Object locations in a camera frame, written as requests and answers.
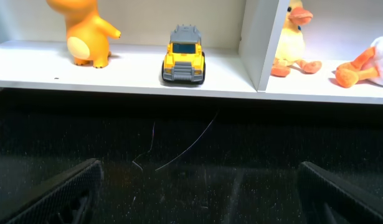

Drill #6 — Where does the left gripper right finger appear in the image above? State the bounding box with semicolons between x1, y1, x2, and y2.
296;161;383;224

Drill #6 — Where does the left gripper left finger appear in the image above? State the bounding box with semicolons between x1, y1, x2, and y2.
0;157;104;224

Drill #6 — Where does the white plush goose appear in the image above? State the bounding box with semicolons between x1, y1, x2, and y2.
335;34;383;89

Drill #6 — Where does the white shelf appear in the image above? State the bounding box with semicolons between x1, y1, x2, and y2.
0;0;383;105

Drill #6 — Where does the yellow plush duck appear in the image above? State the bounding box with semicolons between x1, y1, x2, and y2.
270;0;323;78

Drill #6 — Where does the orange dinosaur toy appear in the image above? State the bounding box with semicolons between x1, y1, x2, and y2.
46;0;122;69

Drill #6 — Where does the grey and yellow toy truck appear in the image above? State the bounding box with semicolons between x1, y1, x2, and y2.
161;24;206;85

